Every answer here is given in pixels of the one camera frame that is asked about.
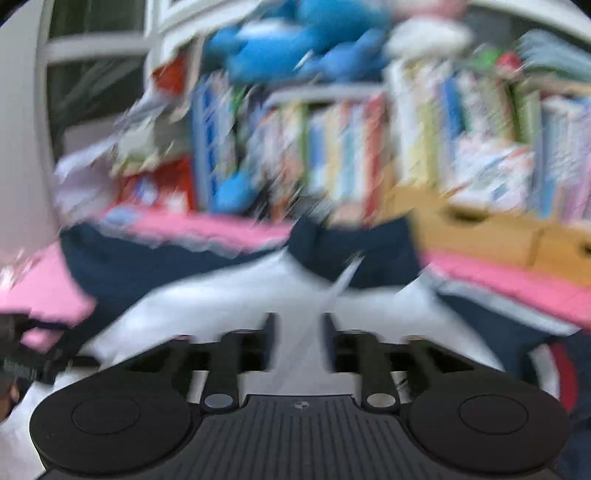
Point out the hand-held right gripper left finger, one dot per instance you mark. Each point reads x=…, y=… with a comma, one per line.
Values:
x=221, y=360

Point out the row of picture books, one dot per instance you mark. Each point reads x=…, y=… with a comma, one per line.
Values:
x=332, y=157

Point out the white printed box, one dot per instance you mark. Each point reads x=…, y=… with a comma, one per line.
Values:
x=494, y=175

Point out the small red basket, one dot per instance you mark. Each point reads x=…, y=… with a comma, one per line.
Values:
x=173, y=74

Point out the green red small toy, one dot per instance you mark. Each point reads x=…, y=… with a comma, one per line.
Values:
x=494, y=62

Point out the light blue folded cloth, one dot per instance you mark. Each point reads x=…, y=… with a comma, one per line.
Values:
x=558, y=60

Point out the row of pink blue books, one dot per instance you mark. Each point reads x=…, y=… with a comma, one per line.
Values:
x=568, y=161

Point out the loose white papers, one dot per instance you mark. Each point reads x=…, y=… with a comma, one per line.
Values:
x=83, y=175

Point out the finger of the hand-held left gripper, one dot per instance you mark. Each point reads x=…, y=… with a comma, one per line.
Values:
x=78, y=361

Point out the round blue plush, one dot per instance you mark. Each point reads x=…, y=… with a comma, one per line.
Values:
x=233, y=191

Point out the wooden drawer organizer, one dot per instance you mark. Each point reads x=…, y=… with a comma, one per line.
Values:
x=485, y=235

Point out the stack of workbooks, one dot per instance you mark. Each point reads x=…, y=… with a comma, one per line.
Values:
x=147, y=138

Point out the row of tall blue books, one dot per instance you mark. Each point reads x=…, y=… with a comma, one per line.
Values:
x=217, y=129

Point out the blue white seal plush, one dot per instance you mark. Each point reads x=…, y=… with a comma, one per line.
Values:
x=258, y=50

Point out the red plastic crate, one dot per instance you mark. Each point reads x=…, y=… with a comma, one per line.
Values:
x=175, y=184

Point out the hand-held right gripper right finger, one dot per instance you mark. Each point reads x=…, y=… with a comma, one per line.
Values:
x=378, y=360

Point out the row of green white books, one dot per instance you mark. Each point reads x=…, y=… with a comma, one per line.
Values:
x=434, y=120

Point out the small blue plush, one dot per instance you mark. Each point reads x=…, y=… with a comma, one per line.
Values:
x=346, y=62

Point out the navy white striped jacket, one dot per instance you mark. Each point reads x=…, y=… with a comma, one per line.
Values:
x=184, y=304

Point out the pink white rabbit plush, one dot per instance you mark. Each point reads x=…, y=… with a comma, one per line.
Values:
x=425, y=32

